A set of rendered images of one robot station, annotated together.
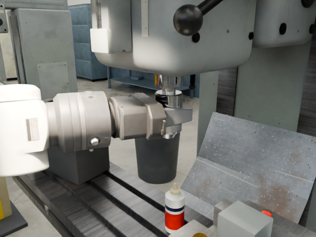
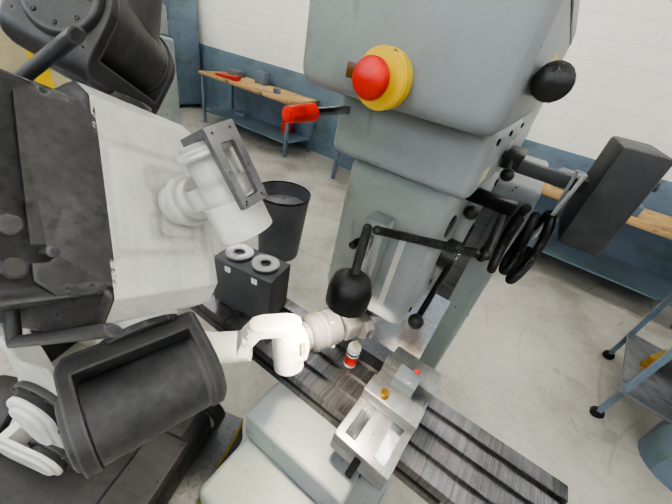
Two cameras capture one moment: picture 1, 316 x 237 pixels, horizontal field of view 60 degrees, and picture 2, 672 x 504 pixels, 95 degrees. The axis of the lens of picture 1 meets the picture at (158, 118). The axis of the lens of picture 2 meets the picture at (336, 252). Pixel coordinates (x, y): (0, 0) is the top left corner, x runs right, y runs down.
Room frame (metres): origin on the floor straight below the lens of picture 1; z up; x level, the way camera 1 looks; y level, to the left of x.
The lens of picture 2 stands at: (-0.06, 0.28, 1.79)
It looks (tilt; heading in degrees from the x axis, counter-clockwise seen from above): 34 degrees down; 341
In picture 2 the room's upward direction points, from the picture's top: 13 degrees clockwise
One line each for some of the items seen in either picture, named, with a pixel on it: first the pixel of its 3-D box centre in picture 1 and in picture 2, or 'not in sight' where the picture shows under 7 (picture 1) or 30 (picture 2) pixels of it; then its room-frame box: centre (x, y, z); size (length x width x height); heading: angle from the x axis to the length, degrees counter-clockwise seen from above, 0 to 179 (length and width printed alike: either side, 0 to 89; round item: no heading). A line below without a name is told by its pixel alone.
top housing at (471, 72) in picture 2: not in sight; (461, 47); (0.46, -0.03, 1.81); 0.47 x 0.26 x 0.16; 134
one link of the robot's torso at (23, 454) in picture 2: not in sight; (60, 427); (0.52, 0.82, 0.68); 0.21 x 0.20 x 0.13; 62
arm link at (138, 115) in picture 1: (116, 118); (339, 323); (0.42, 0.07, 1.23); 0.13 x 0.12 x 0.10; 23
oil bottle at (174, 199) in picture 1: (174, 206); (353, 352); (0.48, -0.03, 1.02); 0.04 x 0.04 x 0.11
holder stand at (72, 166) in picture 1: (67, 136); (251, 280); (0.76, 0.27, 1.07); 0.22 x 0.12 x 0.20; 55
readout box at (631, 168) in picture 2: not in sight; (608, 194); (0.42, -0.47, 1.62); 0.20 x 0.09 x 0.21; 134
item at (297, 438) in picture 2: not in sight; (338, 397); (0.45, -0.02, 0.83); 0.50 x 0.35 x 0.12; 134
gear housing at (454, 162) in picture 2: not in sight; (437, 132); (0.48, -0.05, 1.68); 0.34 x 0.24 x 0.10; 134
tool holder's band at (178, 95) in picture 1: (168, 95); not in sight; (0.45, -0.02, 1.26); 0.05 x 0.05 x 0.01
